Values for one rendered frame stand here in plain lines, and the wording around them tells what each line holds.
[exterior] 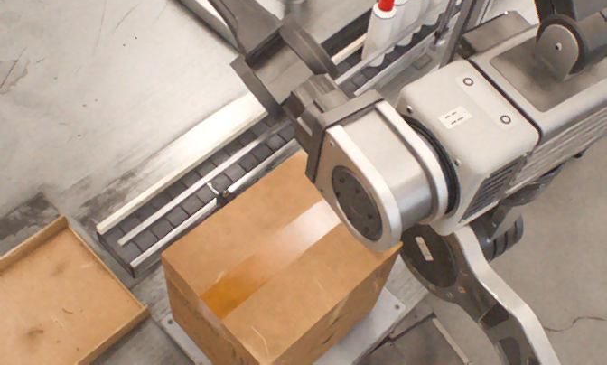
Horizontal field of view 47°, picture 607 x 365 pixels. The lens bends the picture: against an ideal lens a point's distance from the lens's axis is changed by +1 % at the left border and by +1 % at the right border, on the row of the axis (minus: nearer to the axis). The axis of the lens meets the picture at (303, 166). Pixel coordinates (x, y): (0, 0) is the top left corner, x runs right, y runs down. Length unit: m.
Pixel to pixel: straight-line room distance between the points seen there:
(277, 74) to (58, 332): 0.73
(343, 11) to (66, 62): 0.67
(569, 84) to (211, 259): 0.57
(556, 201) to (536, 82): 1.89
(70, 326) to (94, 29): 0.75
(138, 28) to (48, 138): 0.37
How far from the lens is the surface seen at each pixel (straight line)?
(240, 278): 1.07
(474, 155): 0.73
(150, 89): 1.65
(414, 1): 1.61
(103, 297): 1.39
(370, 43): 1.60
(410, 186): 0.73
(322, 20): 1.74
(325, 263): 1.09
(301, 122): 0.79
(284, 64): 0.85
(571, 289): 2.54
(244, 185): 1.45
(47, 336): 1.38
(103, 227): 1.36
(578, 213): 2.70
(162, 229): 1.38
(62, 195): 1.51
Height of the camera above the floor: 2.10
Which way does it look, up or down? 57 degrees down
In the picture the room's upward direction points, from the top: 9 degrees clockwise
